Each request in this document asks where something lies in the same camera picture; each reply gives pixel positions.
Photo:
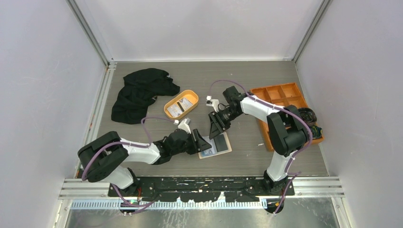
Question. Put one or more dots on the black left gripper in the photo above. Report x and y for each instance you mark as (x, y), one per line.
(199, 145)

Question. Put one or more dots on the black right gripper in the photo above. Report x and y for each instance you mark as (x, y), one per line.
(217, 125)

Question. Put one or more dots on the white credit card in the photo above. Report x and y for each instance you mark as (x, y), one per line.
(209, 152)

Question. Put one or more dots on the yellow oval tray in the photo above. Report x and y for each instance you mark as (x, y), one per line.
(189, 94)

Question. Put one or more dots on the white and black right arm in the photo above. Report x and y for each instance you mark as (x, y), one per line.
(288, 133)

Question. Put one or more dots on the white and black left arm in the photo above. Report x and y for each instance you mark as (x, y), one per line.
(102, 158)

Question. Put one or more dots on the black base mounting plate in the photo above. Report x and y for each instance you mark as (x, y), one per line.
(199, 188)

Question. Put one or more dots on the orange compartment tray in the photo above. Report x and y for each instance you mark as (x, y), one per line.
(283, 95)

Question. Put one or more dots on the black cloth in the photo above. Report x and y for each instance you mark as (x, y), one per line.
(141, 89)

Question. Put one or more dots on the green patterned rolled tie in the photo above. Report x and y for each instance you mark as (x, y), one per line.
(317, 132)

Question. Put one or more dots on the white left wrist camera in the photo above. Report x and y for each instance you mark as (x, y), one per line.
(183, 125)

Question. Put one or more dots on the aluminium front rail frame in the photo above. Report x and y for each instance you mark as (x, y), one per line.
(94, 196)

